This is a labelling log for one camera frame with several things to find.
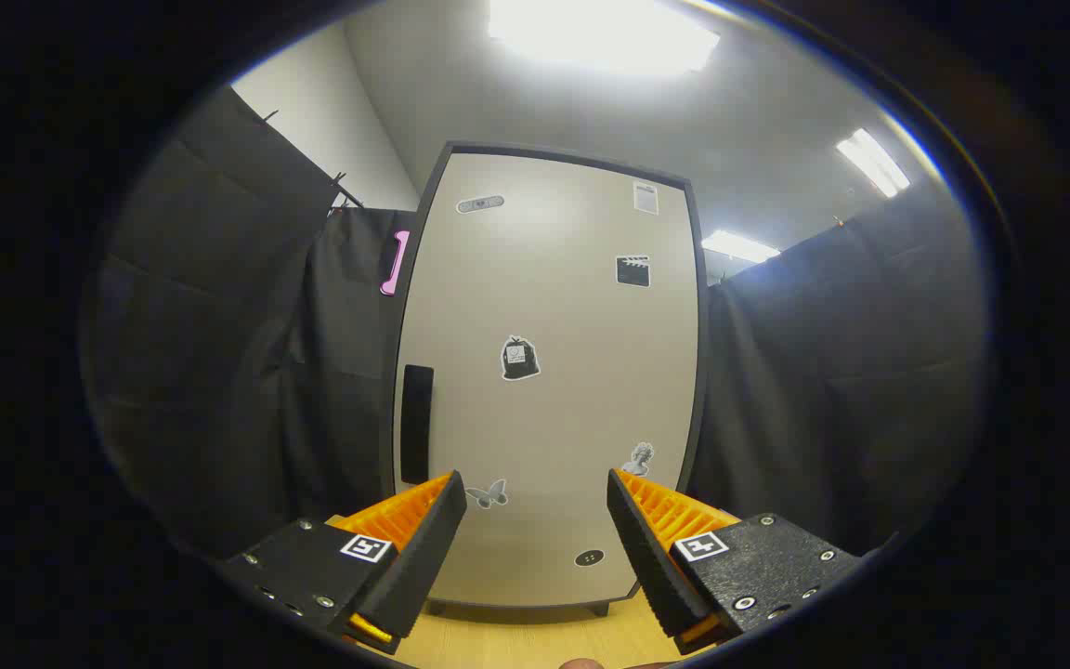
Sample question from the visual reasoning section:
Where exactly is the black backdrop cloth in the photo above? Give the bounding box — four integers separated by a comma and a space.
85, 84, 991, 558

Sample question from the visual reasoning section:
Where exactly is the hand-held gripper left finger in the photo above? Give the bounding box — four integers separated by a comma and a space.
219, 471, 468, 656

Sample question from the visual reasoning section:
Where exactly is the short ceiling strip light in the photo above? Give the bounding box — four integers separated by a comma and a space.
702, 230, 782, 264

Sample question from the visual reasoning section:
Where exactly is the large ceiling light panel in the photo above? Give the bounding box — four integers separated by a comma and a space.
487, 0, 722, 77

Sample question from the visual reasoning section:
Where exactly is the long ceiling strip light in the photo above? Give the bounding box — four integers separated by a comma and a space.
835, 128, 911, 199

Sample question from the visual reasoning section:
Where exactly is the black door handle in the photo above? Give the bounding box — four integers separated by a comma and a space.
401, 364, 435, 486

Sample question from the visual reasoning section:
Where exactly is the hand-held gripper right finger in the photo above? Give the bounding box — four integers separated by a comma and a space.
607, 468, 870, 656

